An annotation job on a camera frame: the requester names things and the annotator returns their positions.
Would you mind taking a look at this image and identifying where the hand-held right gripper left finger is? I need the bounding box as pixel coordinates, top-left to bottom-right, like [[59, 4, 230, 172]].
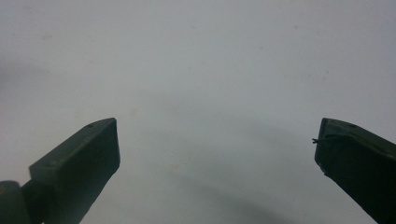
[[28, 117, 121, 224]]

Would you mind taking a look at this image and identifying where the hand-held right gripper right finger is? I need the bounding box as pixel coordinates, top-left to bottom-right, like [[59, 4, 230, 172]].
[[312, 117, 396, 224]]

